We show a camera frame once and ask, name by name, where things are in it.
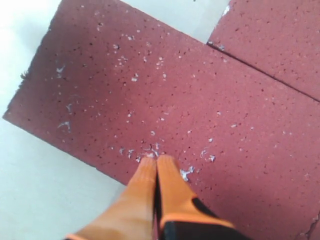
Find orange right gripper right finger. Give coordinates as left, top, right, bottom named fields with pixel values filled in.
left=156, top=155, right=248, bottom=240

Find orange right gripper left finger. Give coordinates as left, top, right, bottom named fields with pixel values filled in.
left=65, top=157, right=157, bottom=240

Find chipped red brick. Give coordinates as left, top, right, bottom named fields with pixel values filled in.
left=207, top=0, right=320, bottom=100

